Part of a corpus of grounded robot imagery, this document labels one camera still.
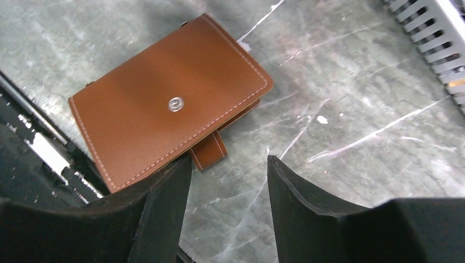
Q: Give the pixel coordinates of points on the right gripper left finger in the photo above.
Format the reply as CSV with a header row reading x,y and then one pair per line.
x,y
140,223

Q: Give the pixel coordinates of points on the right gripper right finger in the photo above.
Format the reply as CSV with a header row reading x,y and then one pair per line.
x,y
313,225

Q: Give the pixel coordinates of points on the brown leather card holder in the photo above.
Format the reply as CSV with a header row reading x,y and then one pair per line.
x,y
172,98

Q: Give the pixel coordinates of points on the white plastic basket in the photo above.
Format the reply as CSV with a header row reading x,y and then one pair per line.
x,y
437,30

